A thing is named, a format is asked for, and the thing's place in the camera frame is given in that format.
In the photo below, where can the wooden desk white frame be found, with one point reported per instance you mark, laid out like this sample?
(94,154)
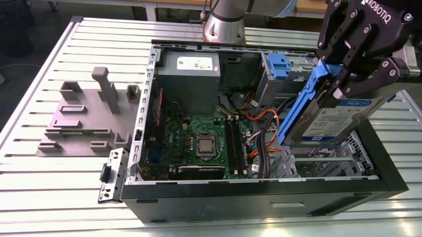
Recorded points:
(311,11)

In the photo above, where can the green motherboard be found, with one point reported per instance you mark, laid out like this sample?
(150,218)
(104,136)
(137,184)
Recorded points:
(185,128)

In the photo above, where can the grey metal drive cage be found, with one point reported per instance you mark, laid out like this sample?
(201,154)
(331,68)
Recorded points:
(275,89)

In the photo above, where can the grey power supply unit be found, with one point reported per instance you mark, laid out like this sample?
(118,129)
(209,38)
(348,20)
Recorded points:
(185,91)

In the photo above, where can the CPU socket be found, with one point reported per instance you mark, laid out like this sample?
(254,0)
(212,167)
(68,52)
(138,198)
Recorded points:
(208,157)

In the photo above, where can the silver CPU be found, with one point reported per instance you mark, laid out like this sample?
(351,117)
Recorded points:
(206,145)

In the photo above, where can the black RAM slot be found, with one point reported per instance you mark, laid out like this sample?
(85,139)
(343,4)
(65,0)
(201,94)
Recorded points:
(240,145)
(233,145)

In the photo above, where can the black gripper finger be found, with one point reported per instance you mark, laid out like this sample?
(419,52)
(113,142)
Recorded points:
(376,79)
(343,27)

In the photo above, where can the blue video connector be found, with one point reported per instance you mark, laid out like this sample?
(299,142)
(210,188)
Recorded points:
(106,172)

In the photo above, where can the hard disk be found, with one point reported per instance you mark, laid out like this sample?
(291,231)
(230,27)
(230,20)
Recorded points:
(331,123)

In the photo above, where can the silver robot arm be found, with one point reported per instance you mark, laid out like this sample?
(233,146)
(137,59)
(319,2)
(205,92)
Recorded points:
(225,27)

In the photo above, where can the black PC case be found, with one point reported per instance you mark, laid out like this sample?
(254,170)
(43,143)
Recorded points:
(230,202)

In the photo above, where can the silver disk bay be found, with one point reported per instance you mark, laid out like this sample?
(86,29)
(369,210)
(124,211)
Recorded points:
(331,160)

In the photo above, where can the green RAM stick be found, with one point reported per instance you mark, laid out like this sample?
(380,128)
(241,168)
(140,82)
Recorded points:
(80,133)

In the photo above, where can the black graphics card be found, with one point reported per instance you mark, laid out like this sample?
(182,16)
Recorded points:
(198,171)

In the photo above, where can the blue expansion slot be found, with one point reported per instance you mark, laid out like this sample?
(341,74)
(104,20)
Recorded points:
(156,158)

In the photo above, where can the grey parts rack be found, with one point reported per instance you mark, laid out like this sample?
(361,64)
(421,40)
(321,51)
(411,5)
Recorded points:
(96,128)

